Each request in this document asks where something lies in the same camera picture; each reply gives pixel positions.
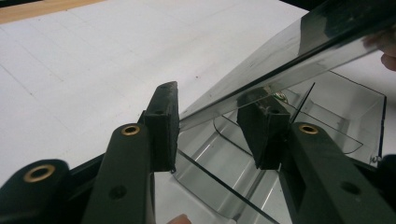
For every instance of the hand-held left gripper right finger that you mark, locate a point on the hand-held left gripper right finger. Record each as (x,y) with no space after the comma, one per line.
(264,137)

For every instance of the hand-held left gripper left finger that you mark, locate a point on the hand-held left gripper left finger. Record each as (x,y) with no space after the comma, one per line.
(163,130)

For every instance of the clear plastic compartment box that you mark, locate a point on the clear plastic compartment box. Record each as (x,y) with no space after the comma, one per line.
(280,77)

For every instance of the white paper mat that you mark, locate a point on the white paper mat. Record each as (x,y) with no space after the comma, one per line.
(77,77)

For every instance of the wooden table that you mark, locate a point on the wooden table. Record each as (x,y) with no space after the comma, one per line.
(37,9)

